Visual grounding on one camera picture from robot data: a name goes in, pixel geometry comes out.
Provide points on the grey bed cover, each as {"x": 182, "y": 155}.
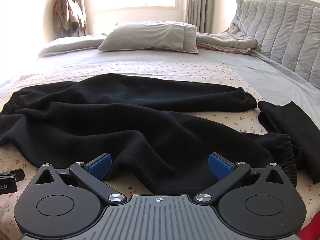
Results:
{"x": 265, "y": 72}

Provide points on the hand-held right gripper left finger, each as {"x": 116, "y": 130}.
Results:
{"x": 99, "y": 167}

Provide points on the grey quilted headboard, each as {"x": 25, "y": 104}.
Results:
{"x": 282, "y": 32}

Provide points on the crumpled grey quilt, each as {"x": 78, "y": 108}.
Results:
{"x": 225, "y": 43}

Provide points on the black pants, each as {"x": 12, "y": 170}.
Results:
{"x": 120, "y": 127}

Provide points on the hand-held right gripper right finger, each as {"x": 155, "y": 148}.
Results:
{"x": 220, "y": 166}

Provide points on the hanging clothes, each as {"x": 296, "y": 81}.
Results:
{"x": 67, "y": 12}

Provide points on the folded black garment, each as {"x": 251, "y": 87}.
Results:
{"x": 292, "y": 127}

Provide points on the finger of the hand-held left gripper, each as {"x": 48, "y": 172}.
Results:
{"x": 15, "y": 174}

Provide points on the flat grey pillow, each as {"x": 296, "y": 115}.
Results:
{"x": 72, "y": 44}

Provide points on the red cloth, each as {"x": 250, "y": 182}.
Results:
{"x": 310, "y": 230}

